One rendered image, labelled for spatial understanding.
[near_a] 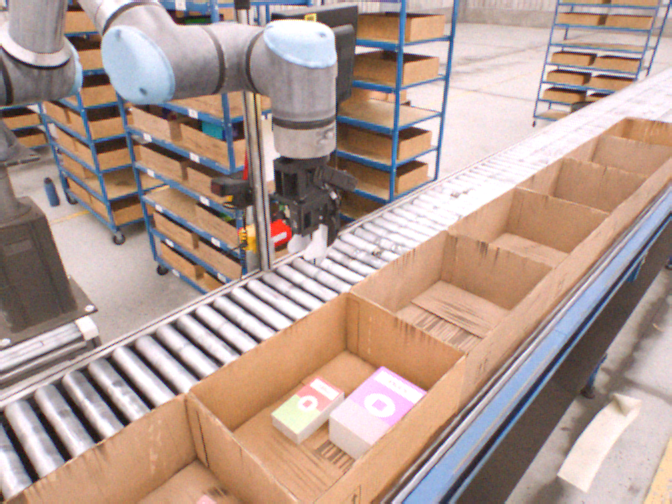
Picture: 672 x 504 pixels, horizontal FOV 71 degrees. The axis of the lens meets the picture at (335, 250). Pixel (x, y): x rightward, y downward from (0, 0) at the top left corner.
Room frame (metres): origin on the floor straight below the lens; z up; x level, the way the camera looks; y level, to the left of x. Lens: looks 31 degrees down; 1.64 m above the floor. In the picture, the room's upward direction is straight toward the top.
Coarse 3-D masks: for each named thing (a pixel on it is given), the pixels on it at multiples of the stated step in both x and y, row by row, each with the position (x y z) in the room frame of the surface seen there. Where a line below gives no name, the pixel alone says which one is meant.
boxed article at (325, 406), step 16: (320, 384) 0.68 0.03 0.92; (288, 400) 0.64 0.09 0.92; (304, 400) 0.64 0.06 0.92; (320, 400) 0.64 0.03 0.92; (336, 400) 0.64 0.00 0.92; (272, 416) 0.61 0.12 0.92; (288, 416) 0.60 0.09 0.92; (304, 416) 0.60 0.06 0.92; (320, 416) 0.61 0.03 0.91; (288, 432) 0.58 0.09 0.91; (304, 432) 0.58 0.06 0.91
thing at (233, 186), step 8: (224, 176) 1.39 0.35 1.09; (232, 176) 1.38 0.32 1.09; (240, 176) 1.38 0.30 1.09; (216, 184) 1.33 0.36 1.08; (224, 184) 1.33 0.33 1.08; (232, 184) 1.34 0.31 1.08; (240, 184) 1.36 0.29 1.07; (248, 184) 1.38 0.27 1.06; (216, 192) 1.33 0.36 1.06; (224, 192) 1.32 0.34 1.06; (232, 192) 1.34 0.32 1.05; (240, 192) 1.36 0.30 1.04; (232, 200) 1.36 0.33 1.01; (240, 200) 1.37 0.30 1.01
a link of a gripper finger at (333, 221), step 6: (336, 210) 0.67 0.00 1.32; (330, 216) 0.67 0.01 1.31; (336, 216) 0.67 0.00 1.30; (324, 222) 0.68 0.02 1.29; (330, 222) 0.67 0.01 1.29; (336, 222) 0.67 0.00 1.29; (330, 228) 0.67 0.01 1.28; (336, 228) 0.67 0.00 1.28; (330, 234) 0.67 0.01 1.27; (336, 234) 0.67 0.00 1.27; (330, 240) 0.68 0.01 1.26
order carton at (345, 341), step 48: (288, 336) 0.71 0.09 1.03; (336, 336) 0.80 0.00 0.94; (384, 336) 0.75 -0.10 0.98; (432, 336) 0.68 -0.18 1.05; (240, 384) 0.62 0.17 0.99; (288, 384) 0.70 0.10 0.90; (336, 384) 0.71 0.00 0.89; (432, 384) 0.67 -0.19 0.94; (240, 432) 0.59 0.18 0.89; (432, 432) 0.57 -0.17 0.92; (288, 480) 0.50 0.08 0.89; (336, 480) 0.39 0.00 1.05; (384, 480) 0.47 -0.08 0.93
